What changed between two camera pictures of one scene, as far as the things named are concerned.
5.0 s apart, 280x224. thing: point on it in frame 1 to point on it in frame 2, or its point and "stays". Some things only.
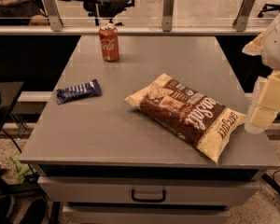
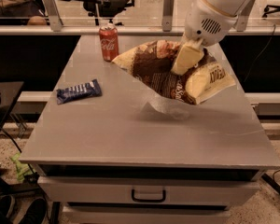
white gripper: [277, 47] to [207, 23]
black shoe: [36, 212] stays
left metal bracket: [54, 15] stays
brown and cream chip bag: [192, 117] to [154, 62]
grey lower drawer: [147, 215] stays
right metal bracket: [240, 23] stays
